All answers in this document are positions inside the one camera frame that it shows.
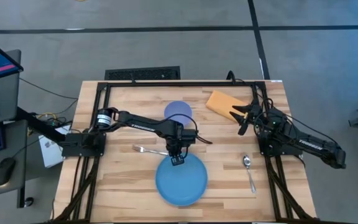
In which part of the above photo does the silver metal spoon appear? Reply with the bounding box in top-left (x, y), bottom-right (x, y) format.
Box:
top-left (242, 154), bottom-right (258, 195)

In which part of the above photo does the lavender round bowl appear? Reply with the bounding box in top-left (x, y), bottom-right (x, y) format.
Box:
top-left (163, 100), bottom-right (194, 127)

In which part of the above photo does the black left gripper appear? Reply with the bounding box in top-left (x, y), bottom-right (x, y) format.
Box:
top-left (165, 139), bottom-right (190, 167)

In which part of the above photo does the white cardboard box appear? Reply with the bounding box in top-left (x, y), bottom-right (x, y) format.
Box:
top-left (38, 124), bottom-right (73, 169)

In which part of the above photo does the black aluminium table frame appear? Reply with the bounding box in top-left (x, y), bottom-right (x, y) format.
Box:
top-left (50, 79), bottom-right (318, 224)

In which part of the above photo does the grey display with blue screen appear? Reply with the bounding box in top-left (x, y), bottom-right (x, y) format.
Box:
top-left (0, 49), bottom-right (22, 127)

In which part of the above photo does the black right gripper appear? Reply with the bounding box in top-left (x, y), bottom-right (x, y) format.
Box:
top-left (229, 103), bottom-right (264, 132)

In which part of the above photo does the black diagonal strut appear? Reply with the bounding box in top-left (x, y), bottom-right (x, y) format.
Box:
top-left (15, 106), bottom-right (71, 147)

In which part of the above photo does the silver metal fork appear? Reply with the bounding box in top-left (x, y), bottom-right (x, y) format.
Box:
top-left (131, 144), bottom-right (170, 157)

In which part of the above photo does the black computer mouse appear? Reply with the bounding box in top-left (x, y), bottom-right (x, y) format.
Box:
top-left (0, 157), bottom-right (17, 187)

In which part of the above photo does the black floor cable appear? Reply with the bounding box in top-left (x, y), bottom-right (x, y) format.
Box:
top-left (18, 77), bottom-right (79, 101)

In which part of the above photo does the yellow sponge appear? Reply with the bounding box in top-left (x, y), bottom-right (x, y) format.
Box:
top-left (205, 90), bottom-right (250, 123)

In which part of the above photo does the black frame cable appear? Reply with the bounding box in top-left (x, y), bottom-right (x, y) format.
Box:
top-left (226, 70), bottom-right (246, 85)

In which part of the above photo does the blue round plate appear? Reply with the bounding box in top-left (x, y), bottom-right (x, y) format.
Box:
top-left (155, 152), bottom-right (209, 207)

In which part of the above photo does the grey side desk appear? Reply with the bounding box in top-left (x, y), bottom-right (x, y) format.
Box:
top-left (0, 119), bottom-right (34, 208)

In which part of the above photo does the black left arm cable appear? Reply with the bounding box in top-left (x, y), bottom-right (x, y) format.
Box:
top-left (165, 112), bottom-right (213, 145)

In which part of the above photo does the yellow cable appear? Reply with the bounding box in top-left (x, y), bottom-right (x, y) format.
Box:
top-left (35, 111), bottom-right (58, 121)

